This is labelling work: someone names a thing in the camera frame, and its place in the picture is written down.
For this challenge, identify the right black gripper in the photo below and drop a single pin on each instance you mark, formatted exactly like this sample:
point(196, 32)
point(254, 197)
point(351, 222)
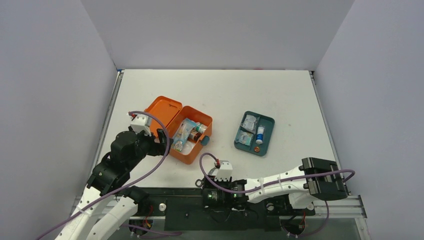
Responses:
point(208, 184)

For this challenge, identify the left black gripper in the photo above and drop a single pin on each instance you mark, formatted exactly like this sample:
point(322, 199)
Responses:
point(157, 148)

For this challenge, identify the blue snack packet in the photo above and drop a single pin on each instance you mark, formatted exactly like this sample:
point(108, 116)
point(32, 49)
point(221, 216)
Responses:
point(182, 134)

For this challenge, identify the orange plastic medicine box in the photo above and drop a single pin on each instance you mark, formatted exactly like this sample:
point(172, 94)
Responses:
point(171, 113)

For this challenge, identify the white gauze packet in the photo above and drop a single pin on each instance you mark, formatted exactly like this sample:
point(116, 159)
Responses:
point(189, 148)

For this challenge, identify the brown bottle orange cap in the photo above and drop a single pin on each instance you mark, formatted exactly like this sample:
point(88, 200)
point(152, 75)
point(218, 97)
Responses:
point(194, 135)

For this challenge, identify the white bottle green label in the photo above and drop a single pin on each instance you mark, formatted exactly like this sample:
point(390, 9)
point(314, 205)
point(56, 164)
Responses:
point(200, 127)

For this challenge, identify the small teal wipe packet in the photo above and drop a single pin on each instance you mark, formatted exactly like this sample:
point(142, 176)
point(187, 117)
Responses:
point(244, 138)

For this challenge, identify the teal divided tray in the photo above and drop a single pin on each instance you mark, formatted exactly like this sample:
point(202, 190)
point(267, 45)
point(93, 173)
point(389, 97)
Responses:
point(266, 121)

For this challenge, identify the white blue tube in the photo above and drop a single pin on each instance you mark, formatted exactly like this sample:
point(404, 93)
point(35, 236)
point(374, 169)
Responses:
point(260, 135)

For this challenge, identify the zip bag of wipes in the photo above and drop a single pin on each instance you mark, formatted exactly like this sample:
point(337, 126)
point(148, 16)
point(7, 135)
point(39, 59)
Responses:
point(250, 123)

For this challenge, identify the black scissors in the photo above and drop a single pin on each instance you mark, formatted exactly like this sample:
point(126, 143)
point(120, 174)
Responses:
point(199, 183)

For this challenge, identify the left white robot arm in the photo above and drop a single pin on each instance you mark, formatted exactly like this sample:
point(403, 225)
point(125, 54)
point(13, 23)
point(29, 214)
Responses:
point(110, 177)

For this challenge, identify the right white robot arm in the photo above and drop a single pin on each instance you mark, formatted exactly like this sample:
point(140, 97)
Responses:
point(314, 179)

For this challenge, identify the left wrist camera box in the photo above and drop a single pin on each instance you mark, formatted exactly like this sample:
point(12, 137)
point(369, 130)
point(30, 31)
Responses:
point(140, 123)

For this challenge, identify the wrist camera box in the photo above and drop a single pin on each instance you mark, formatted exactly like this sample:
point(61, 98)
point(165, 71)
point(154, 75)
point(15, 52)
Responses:
point(140, 123)
point(223, 172)

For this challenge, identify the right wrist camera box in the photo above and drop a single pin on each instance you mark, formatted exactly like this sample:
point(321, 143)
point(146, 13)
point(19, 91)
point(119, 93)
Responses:
point(223, 172)

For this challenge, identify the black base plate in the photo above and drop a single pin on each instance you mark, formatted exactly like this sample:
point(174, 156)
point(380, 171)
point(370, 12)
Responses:
point(183, 210)

